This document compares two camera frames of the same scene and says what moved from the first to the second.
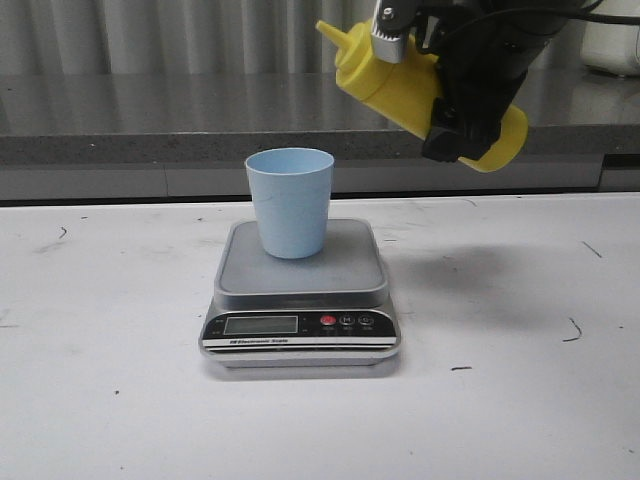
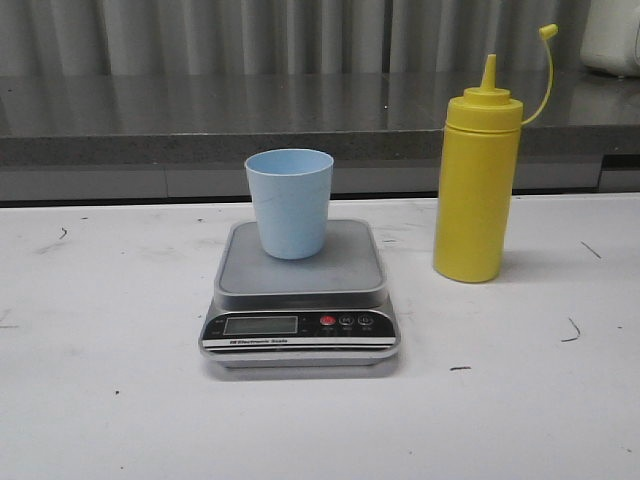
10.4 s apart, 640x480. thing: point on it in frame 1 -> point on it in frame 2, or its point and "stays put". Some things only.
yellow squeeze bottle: x=404 y=94 -> x=478 y=177
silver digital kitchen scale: x=325 y=310 stays put
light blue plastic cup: x=291 y=187 stays put
